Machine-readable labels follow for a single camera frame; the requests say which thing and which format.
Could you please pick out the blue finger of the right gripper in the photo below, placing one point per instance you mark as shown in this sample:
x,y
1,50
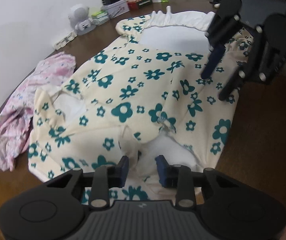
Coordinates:
x,y
213,60

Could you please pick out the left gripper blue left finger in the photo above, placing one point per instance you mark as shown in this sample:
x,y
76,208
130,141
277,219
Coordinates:
x,y
121,171

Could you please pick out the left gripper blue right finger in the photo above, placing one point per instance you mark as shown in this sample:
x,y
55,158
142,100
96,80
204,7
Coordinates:
x,y
164,171

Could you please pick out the cream green-flower garment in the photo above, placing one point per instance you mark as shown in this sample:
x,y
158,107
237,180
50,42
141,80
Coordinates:
x,y
134,100

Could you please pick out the red black box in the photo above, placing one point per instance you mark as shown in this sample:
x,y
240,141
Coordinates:
x,y
137,4

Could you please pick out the pink floral garment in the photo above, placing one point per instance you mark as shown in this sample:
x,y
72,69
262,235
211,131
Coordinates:
x,y
16,115

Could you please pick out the green white small boxes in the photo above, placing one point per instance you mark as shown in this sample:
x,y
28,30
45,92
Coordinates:
x,y
100,17

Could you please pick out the white power strip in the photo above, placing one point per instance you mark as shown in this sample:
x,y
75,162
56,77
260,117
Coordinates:
x,y
64,41

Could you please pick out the white robot figurine speaker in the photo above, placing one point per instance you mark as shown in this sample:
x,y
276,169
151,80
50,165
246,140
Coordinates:
x,y
80,20

